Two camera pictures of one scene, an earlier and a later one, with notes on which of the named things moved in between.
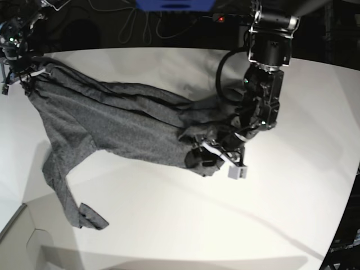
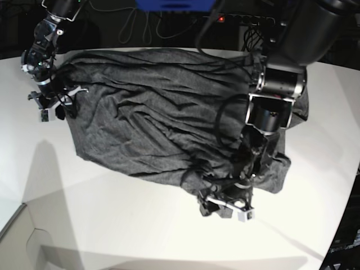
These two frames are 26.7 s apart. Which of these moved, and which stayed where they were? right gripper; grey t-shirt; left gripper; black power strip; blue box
Moved: left gripper; grey t-shirt; right gripper
Stayed: blue box; black power strip
